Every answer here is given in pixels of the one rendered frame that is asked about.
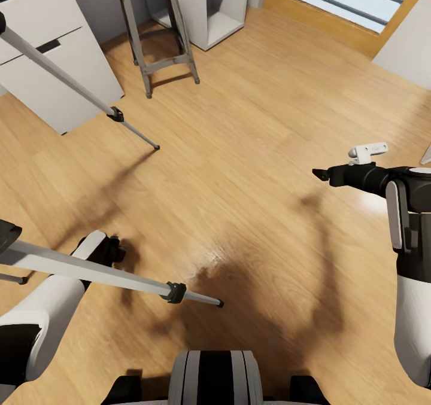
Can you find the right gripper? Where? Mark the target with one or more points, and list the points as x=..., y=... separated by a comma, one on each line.
x=342, y=175

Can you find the robot trunk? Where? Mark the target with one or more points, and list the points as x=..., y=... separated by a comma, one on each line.
x=215, y=378

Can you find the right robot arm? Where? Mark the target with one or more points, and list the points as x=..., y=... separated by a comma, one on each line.
x=408, y=194

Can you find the digital camera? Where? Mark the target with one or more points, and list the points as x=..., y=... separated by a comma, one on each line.
x=119, y=255

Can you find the camera tripod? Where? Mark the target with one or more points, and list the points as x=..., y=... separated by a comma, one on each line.
x=14, y=252

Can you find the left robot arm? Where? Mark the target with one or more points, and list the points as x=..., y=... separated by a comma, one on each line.
x=31, y=332

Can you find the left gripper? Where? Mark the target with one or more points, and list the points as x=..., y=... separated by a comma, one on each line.
x=114, y=242

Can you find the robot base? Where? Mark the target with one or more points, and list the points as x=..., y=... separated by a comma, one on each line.
x=304, y=390

